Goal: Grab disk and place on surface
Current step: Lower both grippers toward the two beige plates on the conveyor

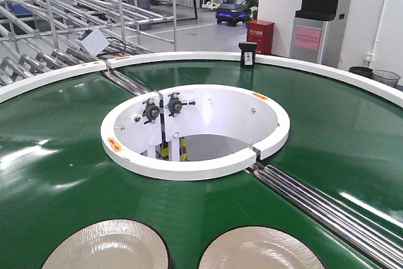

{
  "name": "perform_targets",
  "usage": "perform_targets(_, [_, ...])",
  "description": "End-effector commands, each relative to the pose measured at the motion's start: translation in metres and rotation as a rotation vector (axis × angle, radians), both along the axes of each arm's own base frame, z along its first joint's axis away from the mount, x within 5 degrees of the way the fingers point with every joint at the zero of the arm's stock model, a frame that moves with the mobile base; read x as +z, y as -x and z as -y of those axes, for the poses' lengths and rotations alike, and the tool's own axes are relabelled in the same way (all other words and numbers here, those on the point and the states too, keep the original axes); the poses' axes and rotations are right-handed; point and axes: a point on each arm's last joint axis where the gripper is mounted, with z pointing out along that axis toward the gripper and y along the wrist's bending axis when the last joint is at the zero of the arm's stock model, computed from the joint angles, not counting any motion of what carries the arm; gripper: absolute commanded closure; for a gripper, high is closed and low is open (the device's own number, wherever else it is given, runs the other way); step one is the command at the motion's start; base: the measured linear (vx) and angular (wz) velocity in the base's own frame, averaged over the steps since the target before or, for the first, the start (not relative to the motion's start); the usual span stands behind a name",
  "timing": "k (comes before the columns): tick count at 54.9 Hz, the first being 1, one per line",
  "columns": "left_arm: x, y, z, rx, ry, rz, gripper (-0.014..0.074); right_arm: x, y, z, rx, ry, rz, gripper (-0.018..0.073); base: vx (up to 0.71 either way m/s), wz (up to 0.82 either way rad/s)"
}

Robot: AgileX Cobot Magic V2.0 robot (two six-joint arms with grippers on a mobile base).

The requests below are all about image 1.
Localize beige textured plate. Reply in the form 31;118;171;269
42;219;171;268
198;226;324;268

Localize black sensor box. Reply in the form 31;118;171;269
239;42;258;69

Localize steel conveyor rollers left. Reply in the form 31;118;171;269
102;70;154;96

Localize steel conveyor rollers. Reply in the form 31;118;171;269
246;162;402;268
102;70;154;96

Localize red fire extinguisher cabinet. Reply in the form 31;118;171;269
247;20;275;55

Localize blue-lit mobile robot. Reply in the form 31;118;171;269
215;3;250;26

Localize white control box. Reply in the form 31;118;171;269
76;27;109;56

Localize black water dispenser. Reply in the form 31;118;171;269
290;0;339;64

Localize mesh waste bin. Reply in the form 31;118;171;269
373;69;400;88

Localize white outer conveyor rim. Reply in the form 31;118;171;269
1;51;402;107

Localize metal roller rack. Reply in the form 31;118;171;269
1;0;177;86

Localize steel conveyor rollers right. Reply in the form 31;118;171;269
246;162;402;268

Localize white inner conveyor ring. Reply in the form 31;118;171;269
100;84;290;181

